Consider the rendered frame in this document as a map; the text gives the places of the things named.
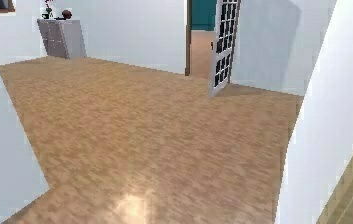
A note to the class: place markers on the white glazed room door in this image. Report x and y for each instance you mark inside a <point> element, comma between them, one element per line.
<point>223,46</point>

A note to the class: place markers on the red flower house plant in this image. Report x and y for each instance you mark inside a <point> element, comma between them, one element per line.
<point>47,10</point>

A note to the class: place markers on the grey chest of drawers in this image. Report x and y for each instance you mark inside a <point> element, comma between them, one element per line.
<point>62,38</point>

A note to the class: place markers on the dark red ball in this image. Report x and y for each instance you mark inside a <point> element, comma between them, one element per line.
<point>66,14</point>

